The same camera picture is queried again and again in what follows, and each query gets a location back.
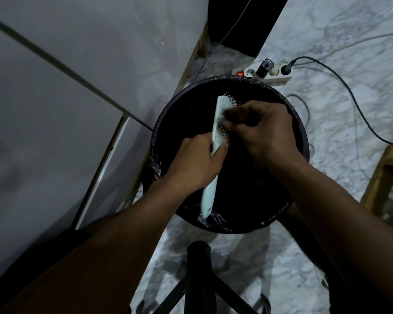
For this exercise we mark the black round trash bin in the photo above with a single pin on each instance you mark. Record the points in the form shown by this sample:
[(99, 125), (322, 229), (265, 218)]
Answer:
[(229, 153)]

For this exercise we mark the white cabinet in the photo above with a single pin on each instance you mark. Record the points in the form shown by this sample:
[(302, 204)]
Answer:
[(68, 94)]

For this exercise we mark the white plug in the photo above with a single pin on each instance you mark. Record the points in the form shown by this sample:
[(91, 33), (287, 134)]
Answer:
[(277, 67)]

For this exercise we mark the wooden furniture leg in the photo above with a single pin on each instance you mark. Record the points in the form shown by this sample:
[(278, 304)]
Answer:
[(381, 179)]

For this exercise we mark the white power strip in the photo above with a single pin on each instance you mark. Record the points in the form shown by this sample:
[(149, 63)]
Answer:
[(262, 75)]

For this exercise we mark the black power adapter plug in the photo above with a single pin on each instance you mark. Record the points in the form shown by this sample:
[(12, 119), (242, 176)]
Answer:
[(265, 67)]

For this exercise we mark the person's right hand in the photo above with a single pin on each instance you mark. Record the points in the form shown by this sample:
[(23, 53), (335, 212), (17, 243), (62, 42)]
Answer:
[(265, 134)]

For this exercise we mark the person's left hand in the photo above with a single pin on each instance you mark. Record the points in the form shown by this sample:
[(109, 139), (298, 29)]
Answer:
[(193, 161)]

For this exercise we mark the black stool frame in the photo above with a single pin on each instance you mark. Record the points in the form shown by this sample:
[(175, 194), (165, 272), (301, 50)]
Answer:
[(199, 277)]

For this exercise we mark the person's left forearm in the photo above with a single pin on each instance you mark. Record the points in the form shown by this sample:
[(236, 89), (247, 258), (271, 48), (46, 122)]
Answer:
[(98, 251)]

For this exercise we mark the person's left thumb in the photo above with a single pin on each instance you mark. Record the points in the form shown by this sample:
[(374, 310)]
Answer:
[(218, 154)]

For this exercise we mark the person's right fingers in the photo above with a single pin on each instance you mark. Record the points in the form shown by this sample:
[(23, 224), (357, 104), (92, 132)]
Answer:
[(235, 119)]

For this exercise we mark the light blue hairbrush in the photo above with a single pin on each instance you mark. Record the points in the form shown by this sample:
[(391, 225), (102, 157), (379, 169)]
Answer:
[(216, 137)]

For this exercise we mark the person's right forearm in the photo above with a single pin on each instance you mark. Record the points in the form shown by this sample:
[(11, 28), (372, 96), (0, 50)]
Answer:
[(347, 232)]

